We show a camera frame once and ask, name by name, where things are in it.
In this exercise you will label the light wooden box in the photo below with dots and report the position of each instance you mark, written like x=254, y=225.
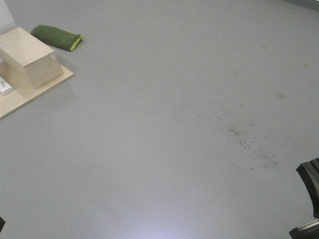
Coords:
x=29, y=57

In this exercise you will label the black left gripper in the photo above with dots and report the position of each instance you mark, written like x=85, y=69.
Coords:
x=2, y=223

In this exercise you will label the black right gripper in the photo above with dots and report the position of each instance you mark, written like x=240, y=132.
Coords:
x=309, y=173

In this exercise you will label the green folded cloth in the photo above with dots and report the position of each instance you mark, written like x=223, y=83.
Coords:
x=57, y=37

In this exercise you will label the wooden platform board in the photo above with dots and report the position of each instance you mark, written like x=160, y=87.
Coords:
x=23, y=93

